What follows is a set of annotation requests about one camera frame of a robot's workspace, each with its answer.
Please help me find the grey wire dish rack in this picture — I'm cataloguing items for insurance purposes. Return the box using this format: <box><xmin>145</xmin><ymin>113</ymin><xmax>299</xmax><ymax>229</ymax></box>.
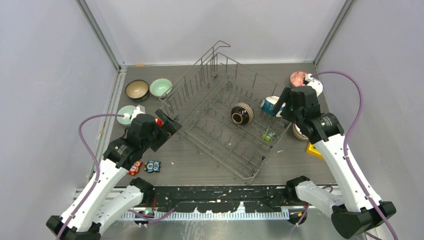
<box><xmin>160</xmin><ymin>40</ymin><xmax>291</xmax><ymax>184</ymax></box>

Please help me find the brown striped bowl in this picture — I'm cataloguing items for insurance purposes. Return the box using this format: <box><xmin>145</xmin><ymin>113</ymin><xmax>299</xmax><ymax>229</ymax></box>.
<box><xmin>230</xmin><ymin>102</ymin><xmax>255</xmax><ymax>125</ymax></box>

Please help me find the beige deer bowl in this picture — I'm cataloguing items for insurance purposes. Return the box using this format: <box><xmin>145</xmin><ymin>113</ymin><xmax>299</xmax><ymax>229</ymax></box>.
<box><xmin>292</xmin><ymin>124</ymin><xmax>309</xmax><ymax>141</ymax></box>

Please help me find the purple cable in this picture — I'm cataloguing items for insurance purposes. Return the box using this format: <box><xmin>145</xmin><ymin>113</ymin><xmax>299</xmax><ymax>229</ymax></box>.
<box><xmin>288</xmin><ymin>70</ymin><xmax>400</xmax><ymax>240</ymax></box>
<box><xmin>54</xmin><ymin>113</ymin><xmax>176</xmax><ymax>240</ymax></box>

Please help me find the blue owl puzzle piece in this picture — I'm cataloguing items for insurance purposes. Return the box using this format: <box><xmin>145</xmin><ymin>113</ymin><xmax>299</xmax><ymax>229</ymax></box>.
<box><xmin>143</xmin><ymin>160</ymin><xmax>161</xmax><ymax>174</ymax></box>

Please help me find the yellow window toy block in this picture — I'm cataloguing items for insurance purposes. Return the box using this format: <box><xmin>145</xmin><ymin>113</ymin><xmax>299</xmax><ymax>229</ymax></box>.
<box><xmin>305</xmin><ymin>142</ymin><xmax>323</xmax><ymax>159</ymax></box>

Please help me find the red window toy block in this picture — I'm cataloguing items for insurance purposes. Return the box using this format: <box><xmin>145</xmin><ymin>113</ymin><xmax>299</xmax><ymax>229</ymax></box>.
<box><xmin>155</xmin><ymin>118</ymin><xmax>163</xmax><ymax>127</ymax></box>

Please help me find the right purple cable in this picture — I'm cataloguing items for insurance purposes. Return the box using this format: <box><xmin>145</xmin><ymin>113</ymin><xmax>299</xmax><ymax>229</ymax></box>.
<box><xmin>288</xmin><ymin>70</ymin><xmax>400</xmax><ymax>240</ymax></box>

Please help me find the dark teal bowl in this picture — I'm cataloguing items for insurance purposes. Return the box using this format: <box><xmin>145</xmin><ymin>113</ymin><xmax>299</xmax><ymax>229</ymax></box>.
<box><xmin>125</xmin><ymin>79</ymin><xmax>150</xmax><ymax>102</ymax></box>

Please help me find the celadon green bowl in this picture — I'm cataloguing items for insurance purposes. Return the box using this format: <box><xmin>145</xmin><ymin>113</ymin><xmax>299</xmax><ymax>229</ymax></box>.
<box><xmin>149</xmin><ymin>78</ymin><xmax>173</xmax><ymax>99</ymax></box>
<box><xmin>116</xmin><ymin>105</ymin><xmax>136</xmax><ymax>127</ymax></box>

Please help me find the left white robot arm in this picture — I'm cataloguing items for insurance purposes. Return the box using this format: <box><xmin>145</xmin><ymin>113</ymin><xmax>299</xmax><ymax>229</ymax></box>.
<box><xmin>46</xmin><ymin>107</ymin><xmax>182</xmax><ymax>240</ymax></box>

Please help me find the red blue zigzag bowl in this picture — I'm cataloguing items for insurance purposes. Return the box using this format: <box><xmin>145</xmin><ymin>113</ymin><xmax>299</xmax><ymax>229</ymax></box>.
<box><xmin>290</xmin><ymin>71</ymin><xmax>309</xmax><ymax>87</ymax></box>

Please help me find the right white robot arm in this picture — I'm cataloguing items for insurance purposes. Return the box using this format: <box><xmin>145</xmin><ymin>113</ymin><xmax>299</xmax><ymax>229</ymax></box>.
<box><xmin>276</xmin><ymin>86</ymin><xmax>397</xmax><ymax>239</ymax></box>

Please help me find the teal white bowl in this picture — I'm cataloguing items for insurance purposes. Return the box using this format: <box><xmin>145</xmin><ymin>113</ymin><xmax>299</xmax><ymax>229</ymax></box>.
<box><xmin>260</xmin><ymin>96</ymin><xmax>285</xmax><ymax>117</ymax></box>

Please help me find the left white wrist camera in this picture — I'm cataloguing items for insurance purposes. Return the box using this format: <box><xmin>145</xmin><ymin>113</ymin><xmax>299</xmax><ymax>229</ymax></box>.
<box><xmin>130</xmin><ymin>105</ymin><xmax>146</xmax><ymax>121</ymax></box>

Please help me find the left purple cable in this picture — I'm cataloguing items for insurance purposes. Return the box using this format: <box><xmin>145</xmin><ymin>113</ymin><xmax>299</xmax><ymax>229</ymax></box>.
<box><xmin>54</xmin><ymin>113</ymin><xmax>176</xmax><ymax>240</ymax></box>

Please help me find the green owl puzzle piece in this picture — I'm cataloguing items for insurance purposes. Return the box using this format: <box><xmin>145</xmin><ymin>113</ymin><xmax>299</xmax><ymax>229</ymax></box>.
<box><xmin>261</xmin><ymin>129</ymin><xmax>277</xmax><ymax>142</ymax></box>

